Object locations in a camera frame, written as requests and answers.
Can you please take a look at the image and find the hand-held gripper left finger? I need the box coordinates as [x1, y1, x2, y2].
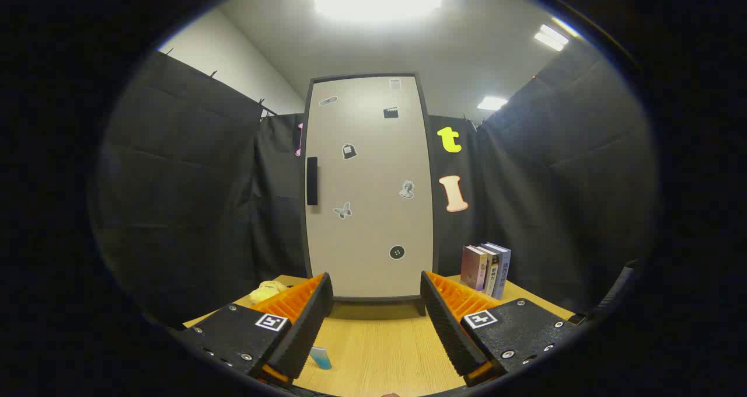
[175, 271, 334, 386]

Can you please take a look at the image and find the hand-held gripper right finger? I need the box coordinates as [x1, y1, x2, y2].
[420, 270, 581, 387]

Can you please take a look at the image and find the yellow plush toy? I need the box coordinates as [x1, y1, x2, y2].
[250, 280, 288, 303]

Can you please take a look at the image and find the dark grey cabinet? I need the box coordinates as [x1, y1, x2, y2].
[301, 73, 439, 317]

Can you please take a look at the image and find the grey blue book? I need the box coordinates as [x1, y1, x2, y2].
[487, 243, 512, 300]

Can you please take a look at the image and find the black backdrop cloth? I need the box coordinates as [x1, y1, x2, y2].
[93, 41, 660, 328]

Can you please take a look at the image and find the double strip ceiling light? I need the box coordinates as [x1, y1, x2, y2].
[534, 25, 570, 52]

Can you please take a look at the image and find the black ribbed hose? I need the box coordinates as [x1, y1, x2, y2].
[584, 260, 640, 322]

